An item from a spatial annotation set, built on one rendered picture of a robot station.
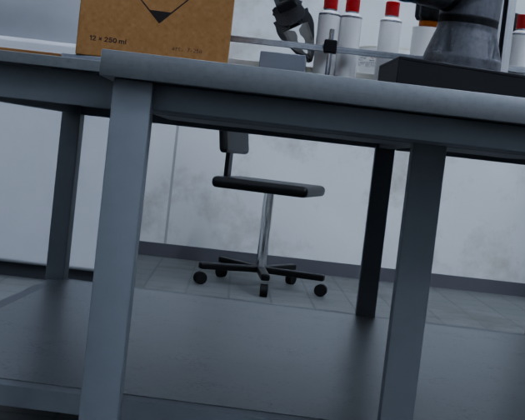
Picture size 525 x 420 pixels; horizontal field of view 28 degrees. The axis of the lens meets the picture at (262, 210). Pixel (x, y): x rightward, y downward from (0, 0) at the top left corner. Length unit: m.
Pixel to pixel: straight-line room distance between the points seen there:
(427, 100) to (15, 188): 3.40
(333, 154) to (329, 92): 4.62
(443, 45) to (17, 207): 3.09
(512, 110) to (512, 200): 4.77
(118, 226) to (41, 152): 3.19
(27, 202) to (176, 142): 1.60
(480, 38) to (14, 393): 1.09
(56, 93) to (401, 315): 0.74
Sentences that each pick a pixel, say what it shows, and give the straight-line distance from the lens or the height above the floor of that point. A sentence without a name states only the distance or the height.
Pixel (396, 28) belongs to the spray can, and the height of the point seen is 1.02.
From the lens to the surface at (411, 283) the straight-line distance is 1.90.
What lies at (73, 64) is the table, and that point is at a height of 0.82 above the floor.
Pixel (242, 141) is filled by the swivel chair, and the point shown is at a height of 0.73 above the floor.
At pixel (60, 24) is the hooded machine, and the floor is 1.15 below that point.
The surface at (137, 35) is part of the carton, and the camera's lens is 2.10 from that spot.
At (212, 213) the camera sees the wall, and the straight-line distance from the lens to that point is 6.19.
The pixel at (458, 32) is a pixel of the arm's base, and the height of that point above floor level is 0.97.
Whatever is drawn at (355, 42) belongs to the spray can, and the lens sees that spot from 2.50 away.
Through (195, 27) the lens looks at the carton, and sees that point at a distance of 2.11.
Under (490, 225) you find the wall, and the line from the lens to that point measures 6.37.
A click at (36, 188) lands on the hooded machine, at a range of 4.80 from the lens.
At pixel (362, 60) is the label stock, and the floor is 0.98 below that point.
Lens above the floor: 0.71
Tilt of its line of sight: 3 degrees down
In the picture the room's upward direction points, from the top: 7 degrees clockwise
